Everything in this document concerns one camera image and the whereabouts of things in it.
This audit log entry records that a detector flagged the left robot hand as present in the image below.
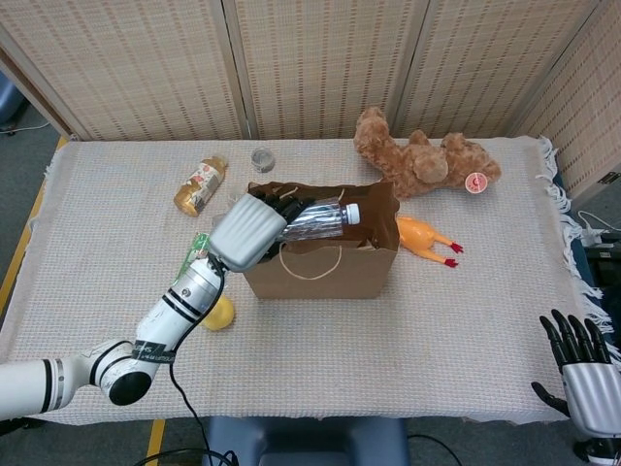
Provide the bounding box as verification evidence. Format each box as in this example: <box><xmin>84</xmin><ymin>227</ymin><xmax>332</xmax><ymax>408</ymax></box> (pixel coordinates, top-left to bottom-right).
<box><xmin>208</xmin><ymin>191</ymin><xmax>311</xmax><ymax>273</ymax></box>

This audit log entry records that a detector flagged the brown teddy bear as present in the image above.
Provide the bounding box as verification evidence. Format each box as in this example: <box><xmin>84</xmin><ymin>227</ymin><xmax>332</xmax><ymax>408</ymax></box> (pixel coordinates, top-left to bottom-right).
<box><xmin>352</xmin><ymin>106</ymin><xmax>503</xmax><ymax>200</ymax></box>

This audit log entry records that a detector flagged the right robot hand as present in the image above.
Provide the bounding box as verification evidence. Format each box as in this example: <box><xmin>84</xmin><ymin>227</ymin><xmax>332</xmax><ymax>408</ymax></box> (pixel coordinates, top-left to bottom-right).
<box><xmin>531</xmin><ymin>309</ymin><xmax>621</xmax><ymax>441</ymax></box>

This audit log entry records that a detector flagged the orange rubber chicken toy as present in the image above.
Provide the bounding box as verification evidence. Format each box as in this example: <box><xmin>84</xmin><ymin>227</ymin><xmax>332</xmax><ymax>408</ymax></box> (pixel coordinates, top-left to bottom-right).
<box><xmin>395</xmin><ymin>216</ymin><xmax>465</xmax><ymax>270</ymax></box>

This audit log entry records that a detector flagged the woven folding screen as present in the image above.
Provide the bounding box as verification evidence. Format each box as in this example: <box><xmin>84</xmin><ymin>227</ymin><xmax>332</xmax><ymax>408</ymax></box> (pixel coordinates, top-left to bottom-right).
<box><xmin>0</xmin><ymin>0</ymin><xmax>621</xmax><ymax>195</ymax></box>

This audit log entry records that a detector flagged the yellow lemon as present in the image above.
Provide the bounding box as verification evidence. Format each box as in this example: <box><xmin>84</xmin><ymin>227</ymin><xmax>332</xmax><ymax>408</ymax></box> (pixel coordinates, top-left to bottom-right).
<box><xmin>201</xmin><ymin>295</ymin><xmax>236</xmax><ymax>332</ymax></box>

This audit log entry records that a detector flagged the green chips can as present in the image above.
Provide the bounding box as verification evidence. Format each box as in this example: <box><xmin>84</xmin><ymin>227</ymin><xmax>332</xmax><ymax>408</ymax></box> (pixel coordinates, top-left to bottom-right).
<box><xmin>179</xmin><ymin>231</ymin><xmax>213</xmax><ymax>283</ymax></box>

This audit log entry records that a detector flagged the white woven tablecloth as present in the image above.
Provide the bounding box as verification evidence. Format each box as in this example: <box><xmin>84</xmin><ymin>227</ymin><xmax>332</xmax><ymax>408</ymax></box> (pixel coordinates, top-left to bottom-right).
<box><xmin>0</xmin><ymin>135</ymin><xmax>621</xmax><ymax>427</ymax></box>

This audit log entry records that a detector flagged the clear plastic water bottle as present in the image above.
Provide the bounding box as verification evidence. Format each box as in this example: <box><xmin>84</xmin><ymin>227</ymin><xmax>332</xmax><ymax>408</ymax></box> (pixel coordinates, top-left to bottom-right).
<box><xmin>278</xmin><ymin>201</ymin><xmax>363</xmax><ymax>243</ymax></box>

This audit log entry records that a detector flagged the amber tea bottle with label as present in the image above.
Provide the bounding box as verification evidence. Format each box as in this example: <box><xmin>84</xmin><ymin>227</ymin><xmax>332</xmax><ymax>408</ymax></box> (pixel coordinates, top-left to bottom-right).
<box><xmin>173</xmin><ymin>154</ymin><xmax>229</xmax><ymax>218</ymax></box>

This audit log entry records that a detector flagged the white power strip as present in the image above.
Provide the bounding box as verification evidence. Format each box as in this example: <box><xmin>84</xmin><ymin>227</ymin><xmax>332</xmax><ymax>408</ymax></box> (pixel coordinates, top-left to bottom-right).
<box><xmin>576</xmin><ymin>211</ymin><xmax>621</xmax><ymax>249</ymax></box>

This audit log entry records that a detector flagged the brown paper shopping bag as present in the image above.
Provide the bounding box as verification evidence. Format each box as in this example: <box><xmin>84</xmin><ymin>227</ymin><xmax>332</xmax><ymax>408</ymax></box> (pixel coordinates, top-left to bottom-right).
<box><xmin>242</xmin><ymin>180</ymin><xmax>404</xmax><ymax>301</ymax></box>

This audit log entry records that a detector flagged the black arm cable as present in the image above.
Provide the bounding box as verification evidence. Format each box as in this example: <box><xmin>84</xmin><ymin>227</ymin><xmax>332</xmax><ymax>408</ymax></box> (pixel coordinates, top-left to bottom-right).
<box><xmin>130</xmin><ymin>256</ymin><xmax>240</xmax><ymax>466</ymax></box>

